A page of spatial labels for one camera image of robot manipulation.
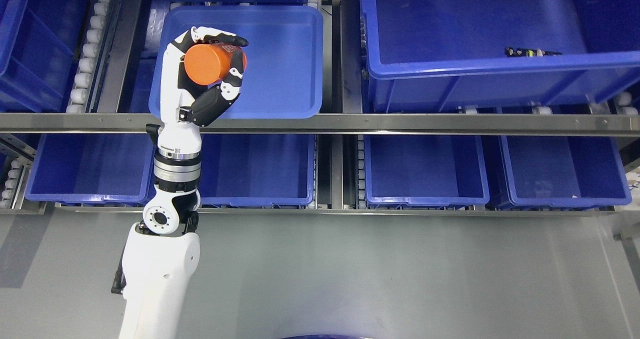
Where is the black circuit board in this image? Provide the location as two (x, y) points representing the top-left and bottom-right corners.
(504, 47), (563, 58)

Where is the lower blue bin centre-left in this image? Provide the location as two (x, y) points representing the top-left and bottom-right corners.
(198, 134), (315, 208)

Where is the shallow blue plastic tray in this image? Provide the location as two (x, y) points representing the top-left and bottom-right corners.
(148, 5), (323, 120)

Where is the orange cylindrical capacitor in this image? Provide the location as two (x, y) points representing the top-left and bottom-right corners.
(183, 42), (247, 86)

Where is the lower blue bin left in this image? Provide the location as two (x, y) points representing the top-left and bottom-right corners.
(25, 133), (154, 206)

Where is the large blue bin right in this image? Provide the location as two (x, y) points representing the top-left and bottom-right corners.
(359, 0), (640, 114)

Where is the lower blue bin centre-right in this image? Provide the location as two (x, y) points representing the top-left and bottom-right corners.
(363, 135), (490, 209)

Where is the steel shelf front rail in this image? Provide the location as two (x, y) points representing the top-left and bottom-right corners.
(0, 113), (640, 137)

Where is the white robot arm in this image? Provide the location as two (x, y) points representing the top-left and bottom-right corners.
(118, 149), (201, 339)

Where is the white roller conveyor track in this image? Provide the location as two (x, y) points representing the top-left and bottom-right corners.
(65, 0), (112, 114)

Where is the blue bin far left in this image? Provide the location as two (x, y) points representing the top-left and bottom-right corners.
(0, 0), (90, 112)

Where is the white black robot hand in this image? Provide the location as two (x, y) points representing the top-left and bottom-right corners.
(150, 26), (249, 161)

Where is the lower blue bin right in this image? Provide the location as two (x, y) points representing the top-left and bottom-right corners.
(486, 136), (632, 210)

